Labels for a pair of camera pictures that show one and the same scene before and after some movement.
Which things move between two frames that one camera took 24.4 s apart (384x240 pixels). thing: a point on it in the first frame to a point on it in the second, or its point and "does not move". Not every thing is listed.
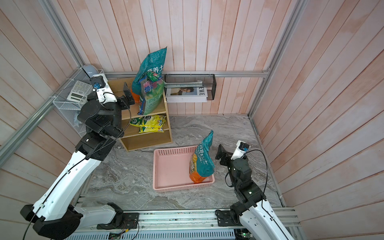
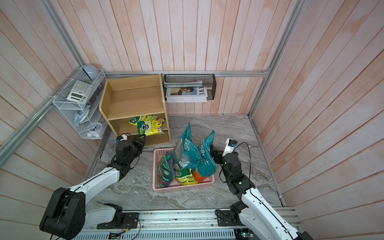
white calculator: x=79 y=93 does not move
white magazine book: x=187 y=94 does not move
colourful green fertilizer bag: x=151 y=94 to x=165 y=169
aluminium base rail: x=168 y=225 does not move
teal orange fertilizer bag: x=202 y=164 does not move
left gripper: x=125 y=103 to x=140 y=142
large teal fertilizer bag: x=154 y=63 to x=186 y=153
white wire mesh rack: x=72 y=97 does not move
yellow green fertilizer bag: x=152 y=121 to x=184 y=175
